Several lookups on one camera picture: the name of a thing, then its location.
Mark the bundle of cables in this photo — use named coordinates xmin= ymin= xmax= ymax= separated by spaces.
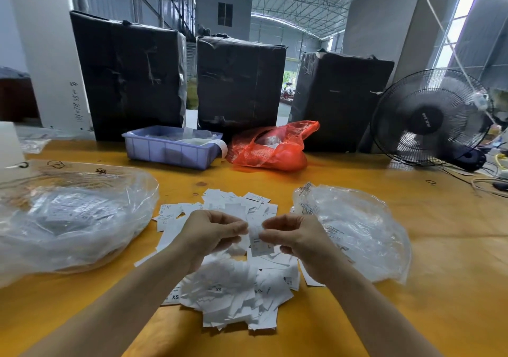
xmin=440 ymin=146 xmax=508 ymax=199

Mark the person's right hand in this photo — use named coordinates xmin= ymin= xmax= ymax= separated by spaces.
xmin=259 ymin=213 xmax=349 ymax=282

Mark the person's left hand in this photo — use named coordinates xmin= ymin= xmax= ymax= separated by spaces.
xmin=173 ymin=209 xmax=249 ymax=273

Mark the grey cabin with window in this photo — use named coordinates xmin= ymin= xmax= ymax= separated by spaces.
xmin=196 ymin=0 xmax=253 ymax=41

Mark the person's right forearm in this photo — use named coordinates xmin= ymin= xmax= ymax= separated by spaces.
xmin=317 ymin=267 xmax=442 ymax=357

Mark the blue plastic bin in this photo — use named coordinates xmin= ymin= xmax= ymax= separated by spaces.
xmin=121 ymin=126 xmax=229 ymax=170

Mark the person's left forearm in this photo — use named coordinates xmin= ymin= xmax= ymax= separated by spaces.
xmin=24 ymin=250 xmax=198 ymax=357

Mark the black table fan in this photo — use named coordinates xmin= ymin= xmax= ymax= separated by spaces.
xmin=370 ymin=69 xmax=493 ymax=170

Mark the clear plastic bag black print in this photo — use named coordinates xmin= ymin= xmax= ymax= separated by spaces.
xmin=291 ymin=182 xmax=413 ymax=286

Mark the large black wrapped bale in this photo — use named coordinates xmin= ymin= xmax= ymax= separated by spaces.
xmin=196 ymin=35 xmax=288 ymax=141
xmin=70 ymin=10 xmax=188 ymax=142
xmin=288 ymin=50 xmax=395 ymax=154

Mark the brown wooden cabinet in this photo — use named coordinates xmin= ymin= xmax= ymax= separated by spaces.
xmin=0 ymin=77 xmax=41 ymax=124

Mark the white foam box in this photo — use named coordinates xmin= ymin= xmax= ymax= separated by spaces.
xmin=0 ymin=121 xmax=26 ymax=183

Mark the white paper label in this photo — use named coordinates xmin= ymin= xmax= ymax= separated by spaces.
xmin=248 ymin=224 xmax=276 ymax=259

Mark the pile of white labels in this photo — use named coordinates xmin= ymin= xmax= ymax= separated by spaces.
xmin=134 ymin=188 xmax=325 ymax=332

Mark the red plastic bag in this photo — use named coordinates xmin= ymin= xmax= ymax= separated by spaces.
xmin=227 ymin=120 xmax=322 ymax=172

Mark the white pillar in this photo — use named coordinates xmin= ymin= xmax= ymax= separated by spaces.
xmin=4 ymin=0 xmax=95 ymax=135

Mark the large clear bag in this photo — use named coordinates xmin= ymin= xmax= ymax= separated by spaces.
xmin=0 ymin=161 xmax=160 ymax=289

